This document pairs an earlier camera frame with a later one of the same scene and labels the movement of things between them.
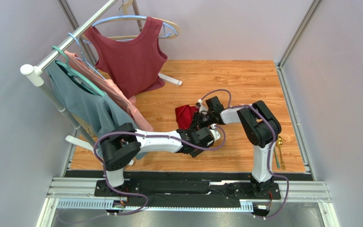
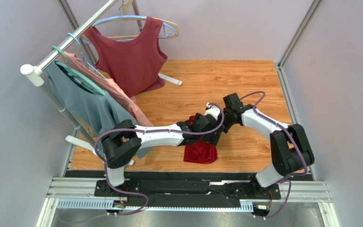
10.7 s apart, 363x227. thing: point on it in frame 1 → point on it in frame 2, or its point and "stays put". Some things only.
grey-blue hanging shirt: x=96 y=110 stays put
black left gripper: x=195 y=153 stays put
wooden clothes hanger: x=125 y=4 stays put
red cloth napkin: x=184 y=115 → x=200 y=152
